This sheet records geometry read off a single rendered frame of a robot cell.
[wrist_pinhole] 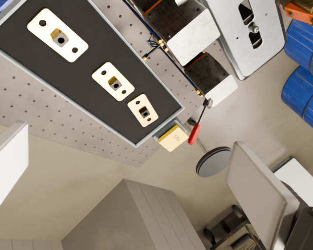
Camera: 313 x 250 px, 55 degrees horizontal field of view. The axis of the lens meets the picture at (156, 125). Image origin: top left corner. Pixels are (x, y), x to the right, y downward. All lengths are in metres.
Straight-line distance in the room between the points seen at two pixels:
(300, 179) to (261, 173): 4.26
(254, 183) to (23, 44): 0.37
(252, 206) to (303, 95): 2.90
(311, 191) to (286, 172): 0.37
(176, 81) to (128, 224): 1.73
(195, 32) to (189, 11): 0.04
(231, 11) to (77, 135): 0.76
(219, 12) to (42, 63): 0.46
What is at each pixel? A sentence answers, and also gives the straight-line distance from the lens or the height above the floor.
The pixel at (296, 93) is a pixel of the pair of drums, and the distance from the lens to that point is 3.10.
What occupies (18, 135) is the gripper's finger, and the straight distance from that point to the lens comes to 0.18.
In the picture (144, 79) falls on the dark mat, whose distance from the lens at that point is 0.55.
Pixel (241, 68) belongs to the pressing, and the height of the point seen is 1.00.
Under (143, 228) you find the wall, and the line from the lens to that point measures 2.63.
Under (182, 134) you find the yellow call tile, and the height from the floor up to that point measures 1.16.
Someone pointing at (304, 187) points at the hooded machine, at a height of 0.46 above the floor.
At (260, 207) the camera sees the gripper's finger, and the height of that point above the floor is 1.52.
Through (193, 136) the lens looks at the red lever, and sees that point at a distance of 0.81.
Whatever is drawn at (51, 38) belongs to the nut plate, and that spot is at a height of 1.17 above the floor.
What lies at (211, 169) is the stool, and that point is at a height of 0.58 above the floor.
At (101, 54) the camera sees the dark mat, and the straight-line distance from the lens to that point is 0.49.
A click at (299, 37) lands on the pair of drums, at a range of 2.64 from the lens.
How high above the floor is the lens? 1.57
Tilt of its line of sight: 39 degrees down
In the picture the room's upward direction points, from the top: 147 degrees clockwise
